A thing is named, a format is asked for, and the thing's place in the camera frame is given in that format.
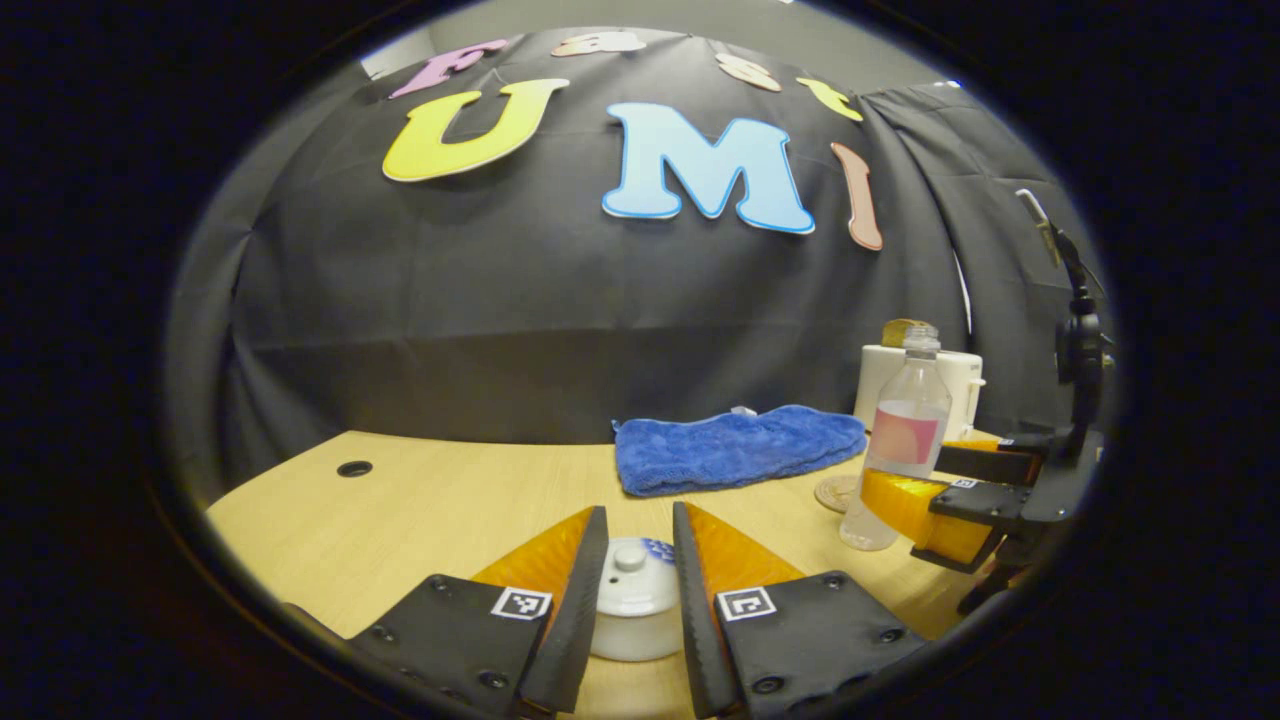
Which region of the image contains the blue towel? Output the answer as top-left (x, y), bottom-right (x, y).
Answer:
top-left (613, 404), bottom-right (868, 498)

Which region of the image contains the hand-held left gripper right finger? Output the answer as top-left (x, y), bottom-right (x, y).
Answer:
top-left (672, 501), bottom-right (931, 719)

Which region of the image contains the black backdrop cloth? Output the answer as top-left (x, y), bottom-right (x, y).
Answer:
top-left (165, 28), bottom-right (1111, 491)

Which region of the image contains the white toaster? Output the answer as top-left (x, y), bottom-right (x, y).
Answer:
top-left (853, 343), bottom-right (986, 441)

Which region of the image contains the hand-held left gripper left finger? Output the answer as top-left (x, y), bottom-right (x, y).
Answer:
top-left (345, 505), bottom-right (609, 719)

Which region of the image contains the clear water bottle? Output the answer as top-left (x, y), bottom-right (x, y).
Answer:
top-left (840, 325), bottom-right (953, 552)

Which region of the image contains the round brown coaster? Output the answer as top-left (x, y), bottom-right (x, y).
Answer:
top-left (814, 474), bottom-right (863, 515)

